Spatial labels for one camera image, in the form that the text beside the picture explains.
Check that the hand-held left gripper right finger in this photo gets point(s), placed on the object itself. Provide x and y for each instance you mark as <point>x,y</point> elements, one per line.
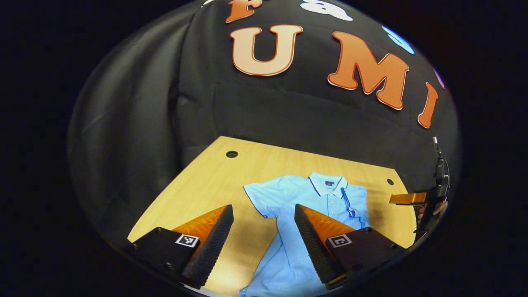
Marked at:
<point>313,247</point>

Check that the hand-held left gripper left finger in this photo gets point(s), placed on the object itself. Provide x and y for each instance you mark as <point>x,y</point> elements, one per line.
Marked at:
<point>212,247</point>

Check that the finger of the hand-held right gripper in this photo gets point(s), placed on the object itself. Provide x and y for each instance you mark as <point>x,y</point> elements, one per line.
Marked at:
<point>408,198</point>

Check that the light blue T-shirt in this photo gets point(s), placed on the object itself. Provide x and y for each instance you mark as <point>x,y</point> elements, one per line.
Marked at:
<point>288,194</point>

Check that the black backdrop cloth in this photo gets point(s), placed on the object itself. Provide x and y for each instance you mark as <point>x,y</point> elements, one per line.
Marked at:
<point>288,115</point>

